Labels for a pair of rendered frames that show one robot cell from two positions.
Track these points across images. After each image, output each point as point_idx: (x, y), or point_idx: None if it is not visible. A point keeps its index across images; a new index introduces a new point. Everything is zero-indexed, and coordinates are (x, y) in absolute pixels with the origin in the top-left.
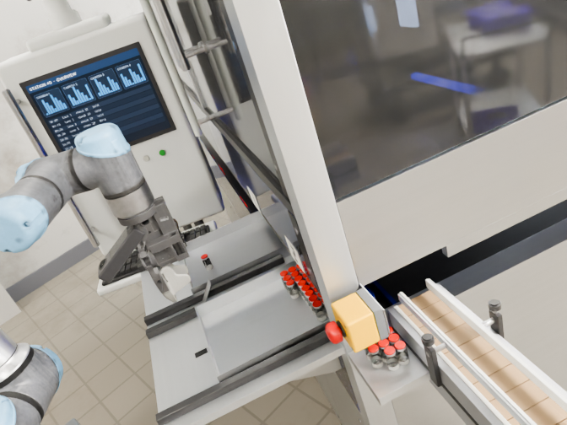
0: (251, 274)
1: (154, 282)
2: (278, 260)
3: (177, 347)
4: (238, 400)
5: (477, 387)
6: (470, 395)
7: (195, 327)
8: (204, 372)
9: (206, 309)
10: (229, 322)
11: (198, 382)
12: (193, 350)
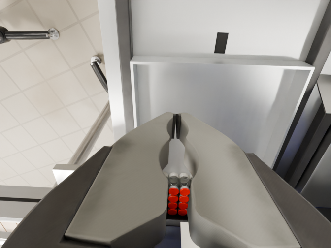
0: (301, 150)
1: (24, 219)
2: (287, 182)
3: (267, 6)
4: (105, 67)
5: (12, 222)
6: (4, 219)
7: (285, 47)
8: (178, 38)
9: (298, 79)
10: (244, 97)
11: (165, 24)
12: (236, 32)
